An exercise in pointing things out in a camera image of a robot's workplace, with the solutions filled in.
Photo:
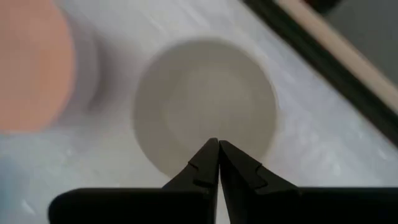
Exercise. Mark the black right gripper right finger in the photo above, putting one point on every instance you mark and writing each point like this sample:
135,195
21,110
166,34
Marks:
280,205

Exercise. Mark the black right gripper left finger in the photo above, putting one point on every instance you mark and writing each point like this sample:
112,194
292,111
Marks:
174,202

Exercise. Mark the white bowl with blue inside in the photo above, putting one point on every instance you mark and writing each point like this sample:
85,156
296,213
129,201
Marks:
205,93

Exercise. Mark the orange bowl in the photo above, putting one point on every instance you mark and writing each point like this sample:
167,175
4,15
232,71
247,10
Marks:
31,62

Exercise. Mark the black metal table frame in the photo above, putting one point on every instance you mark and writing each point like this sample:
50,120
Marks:
326,65

